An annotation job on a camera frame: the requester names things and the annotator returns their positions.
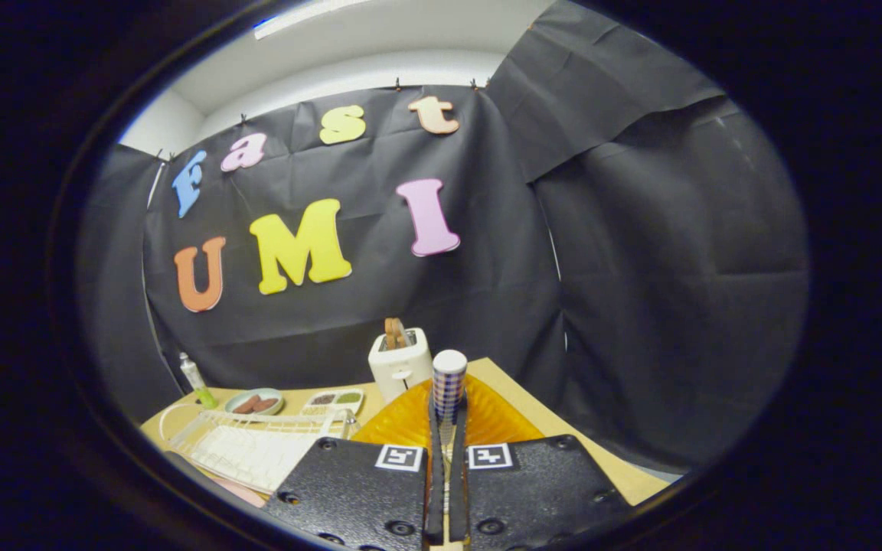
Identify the black backdrop cloth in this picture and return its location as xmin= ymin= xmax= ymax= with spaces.
xmin=77 ymin=0 xmax=809 ymax=471

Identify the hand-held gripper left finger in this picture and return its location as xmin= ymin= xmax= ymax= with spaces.
xmin=263 ymin=377 xmax=446 ymax=549

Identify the spoon with blue checked handle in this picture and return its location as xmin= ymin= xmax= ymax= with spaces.
xmin=432 ymin=350 xmax=469 ymax=446

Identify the green and white bottle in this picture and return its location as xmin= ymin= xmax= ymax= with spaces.
xmin=179 ymin=352 xmax=218 ymax=409

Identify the pale green plate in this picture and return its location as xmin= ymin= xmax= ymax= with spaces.
xmin=225 ymin=388 xmax=285 ymax=416

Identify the white wire dish rack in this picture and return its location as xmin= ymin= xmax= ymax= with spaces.
xmin=159 ymin=403 xmax=360 ymax=495

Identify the pink plate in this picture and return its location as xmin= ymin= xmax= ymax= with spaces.
xmin=211 ymin=478 xmax=267 ymax=509

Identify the white toaster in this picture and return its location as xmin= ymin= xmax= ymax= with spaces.
xmin=368 ymin=328 xmax=434 ymax=404

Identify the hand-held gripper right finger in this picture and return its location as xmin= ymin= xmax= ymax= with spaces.
xmin=449 ymin=375 xmax=635 ymax=549

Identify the white divided tray with grains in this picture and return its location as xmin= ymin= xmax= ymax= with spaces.
xmin=305 ymin=389 xmax=365 ymax=417

